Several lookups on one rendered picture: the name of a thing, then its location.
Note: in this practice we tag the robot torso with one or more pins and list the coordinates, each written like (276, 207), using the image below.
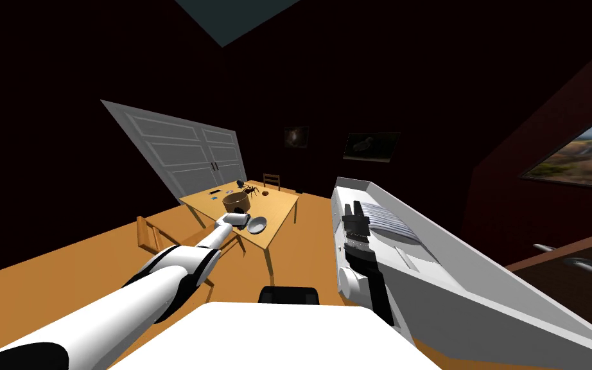
(275, 339)

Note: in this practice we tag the wide dark wall picture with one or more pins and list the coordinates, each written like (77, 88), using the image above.
(371, 147)

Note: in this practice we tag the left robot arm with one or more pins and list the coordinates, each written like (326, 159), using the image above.
(121, 308)

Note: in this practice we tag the grey bowl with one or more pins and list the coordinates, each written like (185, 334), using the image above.
(257, 225)

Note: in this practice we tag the window with landscape view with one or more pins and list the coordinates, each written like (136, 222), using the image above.
(583, 159)

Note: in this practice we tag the brown round basket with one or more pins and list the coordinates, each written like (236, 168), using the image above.
(235, 203)

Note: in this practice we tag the black spider figure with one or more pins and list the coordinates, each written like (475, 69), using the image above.
(250, 190)

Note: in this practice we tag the wooden table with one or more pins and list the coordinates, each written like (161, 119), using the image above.
(280, 210)

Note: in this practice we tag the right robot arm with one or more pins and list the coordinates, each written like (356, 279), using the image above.
(373, 288)

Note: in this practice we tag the white double door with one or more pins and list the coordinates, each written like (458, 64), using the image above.
(183, 149)

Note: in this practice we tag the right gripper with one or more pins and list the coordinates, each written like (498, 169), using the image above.
(357, 234)

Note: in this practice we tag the dark wooden chair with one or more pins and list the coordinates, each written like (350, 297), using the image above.
(271, 181)

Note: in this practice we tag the dark brown door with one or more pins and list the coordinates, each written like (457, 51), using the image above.
(573, 318)

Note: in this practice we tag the small dark wall picture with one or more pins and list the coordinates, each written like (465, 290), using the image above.
(296, 137)

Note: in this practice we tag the white door leaf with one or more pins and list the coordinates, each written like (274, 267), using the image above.
(460, 288)

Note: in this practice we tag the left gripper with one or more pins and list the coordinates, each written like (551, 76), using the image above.
(238, 220)

